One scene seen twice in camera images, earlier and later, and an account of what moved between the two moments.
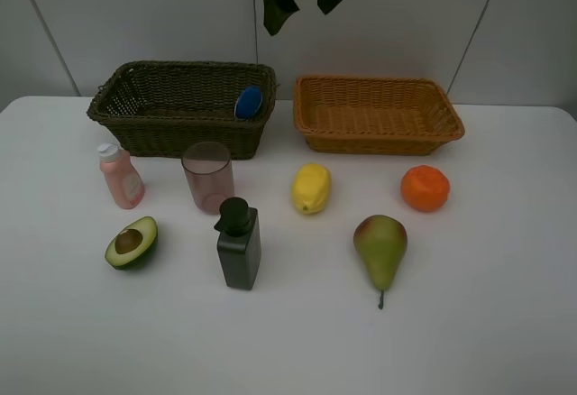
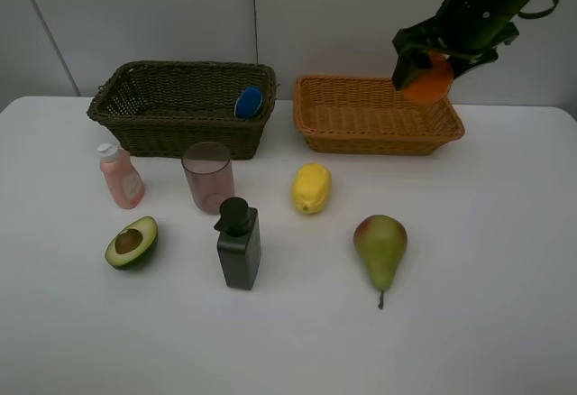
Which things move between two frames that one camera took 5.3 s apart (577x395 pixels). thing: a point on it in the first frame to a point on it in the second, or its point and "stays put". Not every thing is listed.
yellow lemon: (311, 188) stays put
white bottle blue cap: (248, 103) stays put
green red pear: (382, 241) stays put
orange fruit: (425, 188) to (434, 85)
